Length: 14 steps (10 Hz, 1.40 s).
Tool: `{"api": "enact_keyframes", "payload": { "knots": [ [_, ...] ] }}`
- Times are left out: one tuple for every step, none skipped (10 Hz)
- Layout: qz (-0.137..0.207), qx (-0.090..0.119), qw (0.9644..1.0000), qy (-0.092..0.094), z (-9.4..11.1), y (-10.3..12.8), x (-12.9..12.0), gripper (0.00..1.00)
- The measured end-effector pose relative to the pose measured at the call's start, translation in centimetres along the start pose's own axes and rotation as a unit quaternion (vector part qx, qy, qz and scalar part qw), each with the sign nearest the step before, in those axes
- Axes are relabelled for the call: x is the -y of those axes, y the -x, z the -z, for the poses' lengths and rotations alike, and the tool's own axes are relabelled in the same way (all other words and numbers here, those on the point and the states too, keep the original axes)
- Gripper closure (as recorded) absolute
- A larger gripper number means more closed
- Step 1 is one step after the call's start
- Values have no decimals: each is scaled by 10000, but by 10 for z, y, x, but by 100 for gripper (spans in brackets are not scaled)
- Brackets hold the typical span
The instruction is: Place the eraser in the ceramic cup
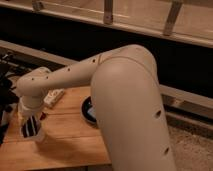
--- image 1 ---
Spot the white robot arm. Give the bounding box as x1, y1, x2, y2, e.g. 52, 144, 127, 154
17, 45, 177, 171

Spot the metal railing frame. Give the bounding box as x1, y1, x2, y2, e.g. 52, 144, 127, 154
0, 0, 213, 48

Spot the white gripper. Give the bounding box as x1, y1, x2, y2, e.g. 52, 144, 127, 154
18, 97, 45, 142

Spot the black equipment at left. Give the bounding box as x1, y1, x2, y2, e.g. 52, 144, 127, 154
0, 53, 19, 145

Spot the dark ceramic cup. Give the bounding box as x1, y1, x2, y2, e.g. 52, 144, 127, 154
81, 97, 97, 125

